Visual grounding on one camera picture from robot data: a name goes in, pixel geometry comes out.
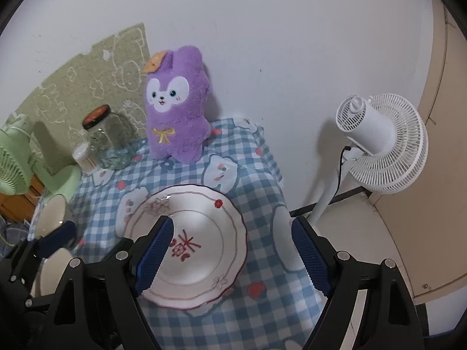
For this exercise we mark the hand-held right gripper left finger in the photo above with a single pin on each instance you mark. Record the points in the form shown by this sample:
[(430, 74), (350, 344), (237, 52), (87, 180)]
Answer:
[(155, 255)]

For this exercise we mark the beige wooden door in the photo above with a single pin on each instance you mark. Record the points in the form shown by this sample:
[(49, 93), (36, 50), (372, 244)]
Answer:
[(437, 207)]

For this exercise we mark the blue checked tablecloth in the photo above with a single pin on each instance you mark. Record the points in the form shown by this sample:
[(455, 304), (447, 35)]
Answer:
[(226, 321)]

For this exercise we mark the cream bowl with blue pattern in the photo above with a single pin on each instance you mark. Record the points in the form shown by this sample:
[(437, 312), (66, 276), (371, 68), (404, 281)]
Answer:
[(51, 273), (51, 213)]

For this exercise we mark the white standing fan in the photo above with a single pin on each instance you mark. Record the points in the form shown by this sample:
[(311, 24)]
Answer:
[(372, 131)]

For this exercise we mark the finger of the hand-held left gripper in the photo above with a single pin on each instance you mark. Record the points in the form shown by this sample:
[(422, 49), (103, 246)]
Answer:
[(40, 302), (58, 237)]

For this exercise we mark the grey plaid pillow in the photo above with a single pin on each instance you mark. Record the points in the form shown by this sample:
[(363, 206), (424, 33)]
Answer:
[(9, 233)]

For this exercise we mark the green desk fan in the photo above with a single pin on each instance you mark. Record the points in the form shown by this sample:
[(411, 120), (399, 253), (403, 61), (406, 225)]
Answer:
[(14, 164)]

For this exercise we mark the green printed mat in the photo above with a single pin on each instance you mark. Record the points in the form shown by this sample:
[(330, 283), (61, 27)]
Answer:
[(91, 73)]

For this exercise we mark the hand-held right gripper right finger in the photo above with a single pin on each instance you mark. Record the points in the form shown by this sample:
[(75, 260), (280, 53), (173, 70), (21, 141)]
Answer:
[(310, 259)]

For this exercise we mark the purple plush toy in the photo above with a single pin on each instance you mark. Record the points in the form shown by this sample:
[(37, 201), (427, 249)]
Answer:
[(175, 135)]

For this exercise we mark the white plate with red rim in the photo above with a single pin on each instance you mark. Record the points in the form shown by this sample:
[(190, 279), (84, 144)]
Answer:
[(204, 233)]

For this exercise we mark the glass jar with red lid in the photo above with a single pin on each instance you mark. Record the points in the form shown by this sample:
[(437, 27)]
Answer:
[(109, 146)]

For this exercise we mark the clear toothpick holder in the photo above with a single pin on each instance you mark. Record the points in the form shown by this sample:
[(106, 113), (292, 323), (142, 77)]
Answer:
[(84, 160)]

